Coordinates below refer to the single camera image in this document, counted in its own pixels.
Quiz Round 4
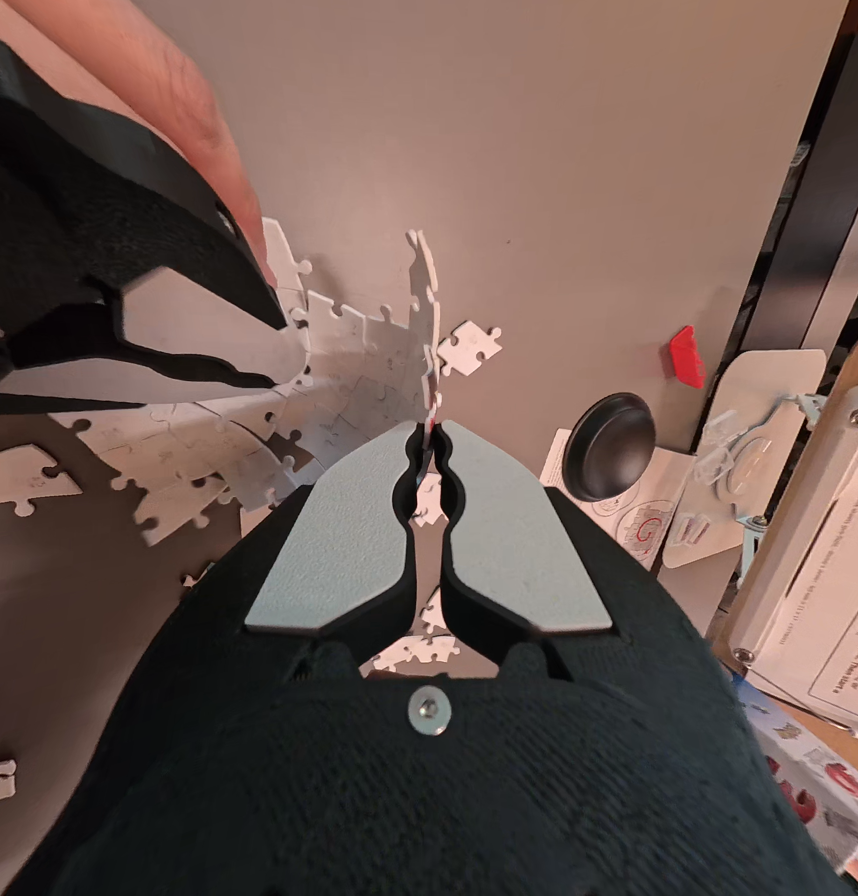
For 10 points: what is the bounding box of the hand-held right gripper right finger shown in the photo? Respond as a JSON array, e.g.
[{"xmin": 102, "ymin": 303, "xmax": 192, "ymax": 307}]
[{"xmin": 434, "ymin": 419, "xmax": 615, "ymax": 666}]

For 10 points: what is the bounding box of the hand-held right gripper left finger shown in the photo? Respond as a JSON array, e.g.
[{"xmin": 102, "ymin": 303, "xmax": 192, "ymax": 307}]
[{"xmin": 243, "ymin": 420, "xmax": 429, "ymax": 662}]

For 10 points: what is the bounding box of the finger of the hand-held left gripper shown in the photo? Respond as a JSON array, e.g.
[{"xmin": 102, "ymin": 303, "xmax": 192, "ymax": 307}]
[
  {"xmin": 119, "ymin": 265, "xmax": 311, "ymax": 389},
  {"xmin": 0, "ymin": 342, "xmax": 277, "ymax": 406}
]

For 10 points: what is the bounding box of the bowl-shaped assembled puzzle section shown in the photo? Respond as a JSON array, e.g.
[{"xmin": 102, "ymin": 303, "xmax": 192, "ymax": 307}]
[{"xmin": 75, "ymin": 217, "xmax": 445, "ymax": 548}]

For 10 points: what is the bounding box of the scatter of white pieces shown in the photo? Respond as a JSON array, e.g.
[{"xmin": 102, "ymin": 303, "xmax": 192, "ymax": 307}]
[{"xmin": 0, "ymin": 321, "xmax": 503, "ymax": 820}]

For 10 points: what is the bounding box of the black round ball stand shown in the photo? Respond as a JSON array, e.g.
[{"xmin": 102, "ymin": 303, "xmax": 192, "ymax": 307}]
[{"xmin": 563, "ymin": 393, "xmax": 658, "ymax": 502}]

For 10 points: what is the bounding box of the blue puzzle box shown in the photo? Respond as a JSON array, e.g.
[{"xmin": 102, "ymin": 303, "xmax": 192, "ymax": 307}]
[{"xmin": 733, "ymin": 672, "xmax": 858, "ymax": 876}]

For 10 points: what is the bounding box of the person's left hand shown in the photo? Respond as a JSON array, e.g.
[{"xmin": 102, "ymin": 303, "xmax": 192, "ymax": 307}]
[{"xmin": 0, "ymin": 0, "xmax": 277, "ymax": 288}]

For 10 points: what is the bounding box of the white instruction leaflet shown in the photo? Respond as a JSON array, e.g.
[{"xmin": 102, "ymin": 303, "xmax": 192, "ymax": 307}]
[{"xmin": 541, "ymin": 427, "xmax": 697, "ymax": 571}]

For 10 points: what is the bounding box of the small red plastic object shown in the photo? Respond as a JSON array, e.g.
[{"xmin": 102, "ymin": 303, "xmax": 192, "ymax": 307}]
[{"xmin": 668, "ymin": 325, "xmax": 707, "ymax": 390}]

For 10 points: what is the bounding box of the white instruction sign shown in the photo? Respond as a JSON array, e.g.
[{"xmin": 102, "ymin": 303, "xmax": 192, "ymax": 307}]
[{"xmin": 721, "ymin": 329, "xmax": 858, "ymax": 736}]

